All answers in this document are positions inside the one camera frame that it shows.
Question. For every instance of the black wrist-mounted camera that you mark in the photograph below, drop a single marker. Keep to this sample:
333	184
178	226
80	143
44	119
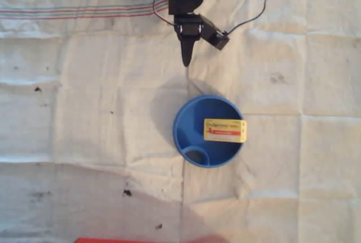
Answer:
215	35

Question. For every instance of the yellow medicine box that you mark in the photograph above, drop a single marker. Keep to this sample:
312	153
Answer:
222	130

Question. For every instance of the blue plastic bowl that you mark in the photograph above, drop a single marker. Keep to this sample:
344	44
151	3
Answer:
191	130

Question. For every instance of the red flat object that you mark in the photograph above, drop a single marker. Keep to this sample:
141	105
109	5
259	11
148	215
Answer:
146	240

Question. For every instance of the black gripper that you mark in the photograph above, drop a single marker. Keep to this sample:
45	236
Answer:
187	29

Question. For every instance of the white creased cloth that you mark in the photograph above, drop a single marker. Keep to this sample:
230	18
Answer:
282	169

